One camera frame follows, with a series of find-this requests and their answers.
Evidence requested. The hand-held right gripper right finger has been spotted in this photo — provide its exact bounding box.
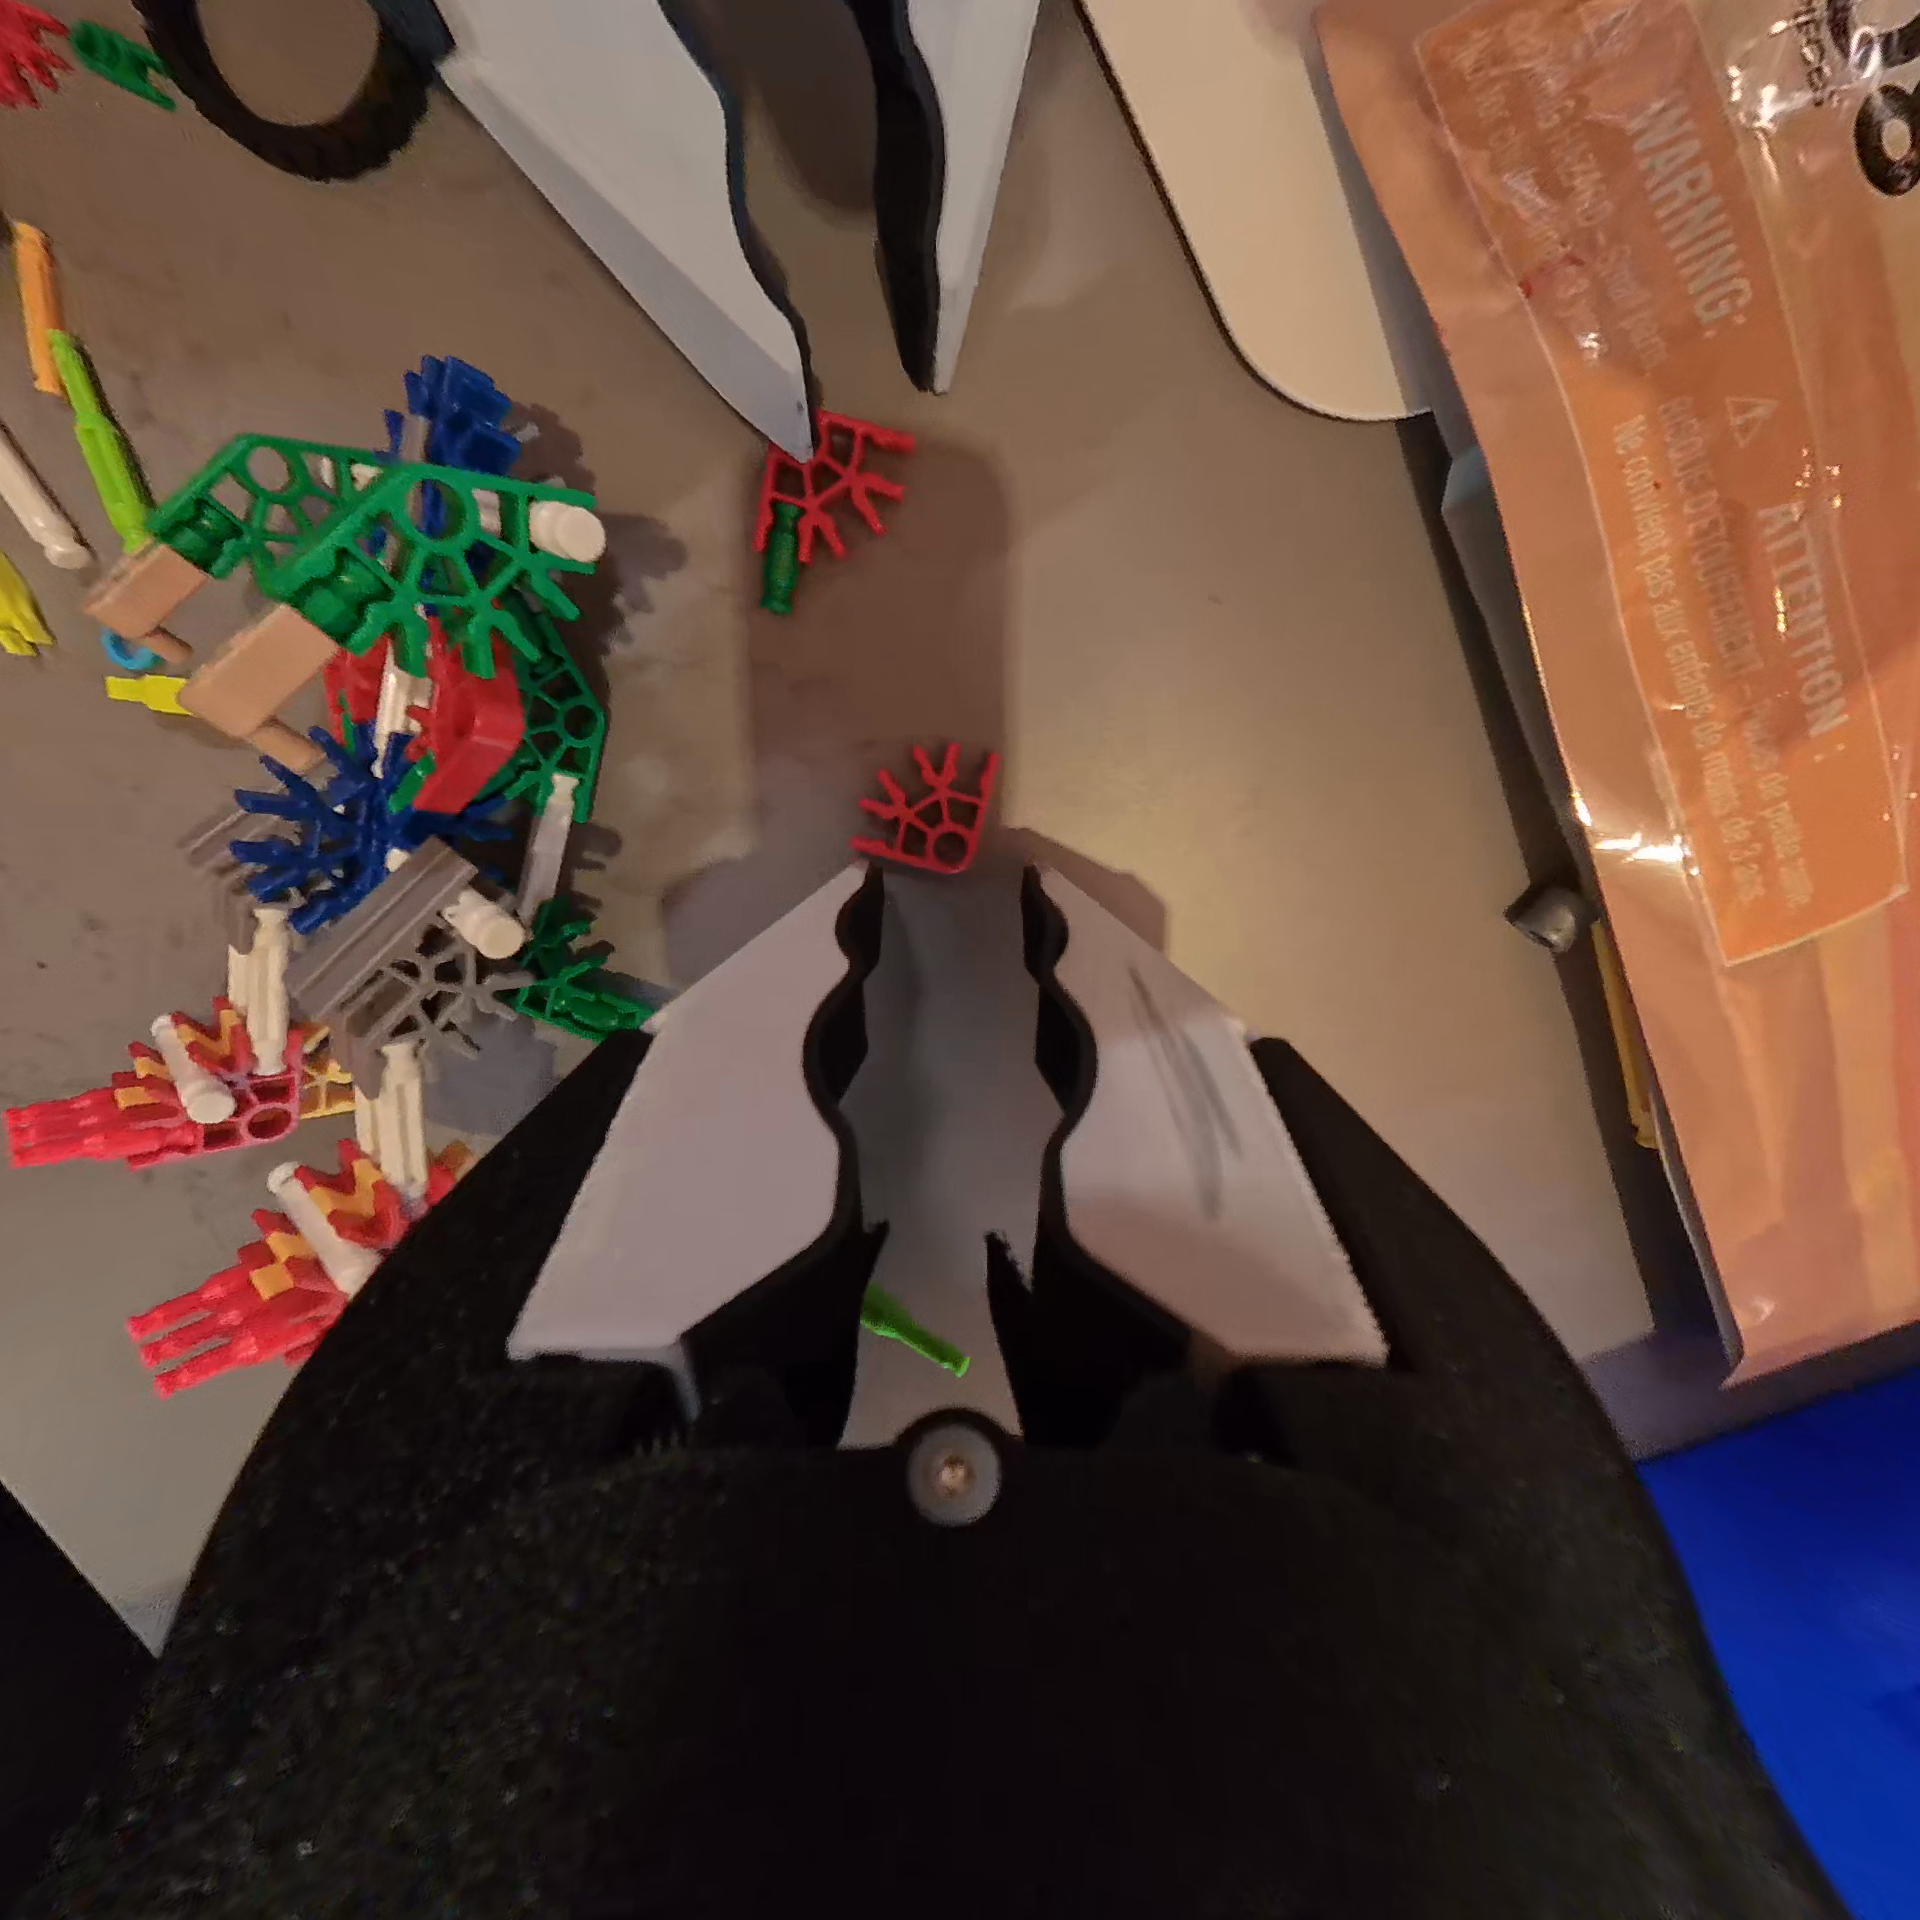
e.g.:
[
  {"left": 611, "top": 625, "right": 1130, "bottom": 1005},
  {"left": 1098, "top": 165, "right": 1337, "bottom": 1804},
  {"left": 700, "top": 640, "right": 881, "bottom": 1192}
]
[{"left": 988, "top": 864, "right": 1387, "bottom": 1444}]

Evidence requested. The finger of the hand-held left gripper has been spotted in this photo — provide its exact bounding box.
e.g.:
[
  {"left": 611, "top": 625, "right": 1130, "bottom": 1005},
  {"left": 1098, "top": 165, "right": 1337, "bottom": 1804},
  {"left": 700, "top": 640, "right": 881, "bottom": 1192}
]
[
  {"left": 428, "top": 0, "right": 824, "bottom": 461},
  {"left": 844, "top": 0, "right": 1048, "bottom": 396}
]

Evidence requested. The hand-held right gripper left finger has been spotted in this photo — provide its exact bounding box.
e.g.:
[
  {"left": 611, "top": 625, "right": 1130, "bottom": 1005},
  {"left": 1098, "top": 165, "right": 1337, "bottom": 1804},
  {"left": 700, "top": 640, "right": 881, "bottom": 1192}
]
[{"left": 507, "top": 861, "right": 890, "bottom": 1444}]

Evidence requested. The multicolour construction toy model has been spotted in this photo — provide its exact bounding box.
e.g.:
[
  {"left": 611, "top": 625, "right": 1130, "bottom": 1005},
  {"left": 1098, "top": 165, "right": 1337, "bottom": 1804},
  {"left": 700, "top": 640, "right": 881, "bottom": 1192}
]
[{"left": 0, "top": 352, "right": 616, "bottom": 1401}]

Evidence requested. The light green rod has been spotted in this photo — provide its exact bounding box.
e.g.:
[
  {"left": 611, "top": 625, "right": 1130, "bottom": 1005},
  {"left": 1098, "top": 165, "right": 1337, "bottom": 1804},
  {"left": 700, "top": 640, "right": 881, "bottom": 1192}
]
[
  {"left": 860, "top": 1284, "right": 973, "bottom": 1378},
  {"left": 48, "top": 328, "right": 156, "bottom": 553}
]

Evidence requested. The black tyre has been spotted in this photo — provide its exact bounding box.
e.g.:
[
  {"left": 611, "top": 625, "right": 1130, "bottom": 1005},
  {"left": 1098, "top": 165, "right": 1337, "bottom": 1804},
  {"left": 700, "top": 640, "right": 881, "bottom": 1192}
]
[{"left": 134, "top": 0, "right": 453, "bottom": 185}]

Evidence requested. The dull yellow rod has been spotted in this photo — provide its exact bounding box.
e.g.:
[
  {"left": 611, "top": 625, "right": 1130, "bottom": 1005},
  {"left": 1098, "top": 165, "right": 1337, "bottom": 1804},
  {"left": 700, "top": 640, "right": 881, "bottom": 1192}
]
[{"left": 1590, "top": 920, "right": 1662, "bottom": 1155}]

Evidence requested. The orange rod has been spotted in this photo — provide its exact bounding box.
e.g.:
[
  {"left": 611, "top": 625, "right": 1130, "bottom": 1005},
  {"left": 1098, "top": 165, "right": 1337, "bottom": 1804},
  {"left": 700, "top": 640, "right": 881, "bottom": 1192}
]
[{"left": 10, "top": 219, "right": 69, "bottom": 398}]

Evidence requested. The white rod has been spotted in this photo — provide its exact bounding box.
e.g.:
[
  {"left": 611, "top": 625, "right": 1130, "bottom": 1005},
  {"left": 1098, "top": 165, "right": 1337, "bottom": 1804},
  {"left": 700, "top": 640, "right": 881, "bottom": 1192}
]
[{"left": 0, "top": 422, "right": 97, "bottom": 574}]

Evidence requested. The orange toy set package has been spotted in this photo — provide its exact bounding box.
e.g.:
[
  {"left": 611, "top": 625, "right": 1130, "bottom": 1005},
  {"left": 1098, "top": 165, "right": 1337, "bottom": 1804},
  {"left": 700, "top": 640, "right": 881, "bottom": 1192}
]
[{"left": 1313, "top": 0, "right": 1920, "bottom": 1386}]

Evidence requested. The blue plastic storage bin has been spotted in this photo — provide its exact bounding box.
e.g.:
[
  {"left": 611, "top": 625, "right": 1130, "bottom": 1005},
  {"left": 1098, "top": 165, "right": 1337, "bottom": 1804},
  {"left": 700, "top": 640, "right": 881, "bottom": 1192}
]
[{"left": 1635, "top": 1363, "right": 1920, "bottom": 1920}]

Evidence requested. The green connector chain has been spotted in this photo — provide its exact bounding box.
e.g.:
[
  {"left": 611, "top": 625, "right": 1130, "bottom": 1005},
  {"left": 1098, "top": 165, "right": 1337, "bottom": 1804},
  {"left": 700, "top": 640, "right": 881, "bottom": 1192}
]
[{"left": 507, "top": 896, "right": 673, "bottom": 1040}]

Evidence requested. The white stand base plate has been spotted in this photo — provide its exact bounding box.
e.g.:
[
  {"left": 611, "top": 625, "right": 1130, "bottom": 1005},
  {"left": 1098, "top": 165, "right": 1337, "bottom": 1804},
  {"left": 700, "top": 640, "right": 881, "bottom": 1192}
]
[{"left": 1076, "top": 0, "right": 1449, "bottom": 425}]

